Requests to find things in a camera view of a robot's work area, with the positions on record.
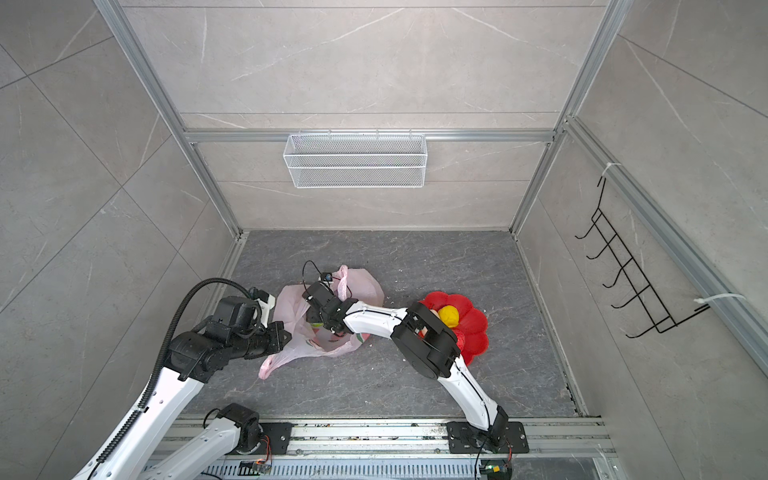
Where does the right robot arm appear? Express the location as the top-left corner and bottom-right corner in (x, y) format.
(303, 281), (509, 452)

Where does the pink plastic fruit-print bag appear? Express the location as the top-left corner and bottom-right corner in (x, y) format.
(258, 264), (386, 380)

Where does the white wire mesh basket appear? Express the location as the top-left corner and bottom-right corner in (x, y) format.
(283, 133), (428, 189)

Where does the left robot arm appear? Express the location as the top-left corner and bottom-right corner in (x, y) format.
(76, 277), (291, 479)

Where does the red flower-shaped plate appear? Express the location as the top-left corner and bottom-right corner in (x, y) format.
(420, 291), (489, 366)

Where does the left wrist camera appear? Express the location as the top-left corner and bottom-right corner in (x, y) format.
(213, 296), (262, 331)

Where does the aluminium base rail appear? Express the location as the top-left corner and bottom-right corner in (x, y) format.
(145, 417), (626, 479)

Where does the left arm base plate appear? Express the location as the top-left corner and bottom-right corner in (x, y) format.
(235, 422), (294, 457)

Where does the black wire hook rack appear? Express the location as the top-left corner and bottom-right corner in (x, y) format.
(575, 177), (711, 339)

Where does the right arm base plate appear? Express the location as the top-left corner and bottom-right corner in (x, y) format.
(445, 421), (530, 454)

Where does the yellow fake lemon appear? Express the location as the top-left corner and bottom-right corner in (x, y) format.
(437, 305), (460, 329)

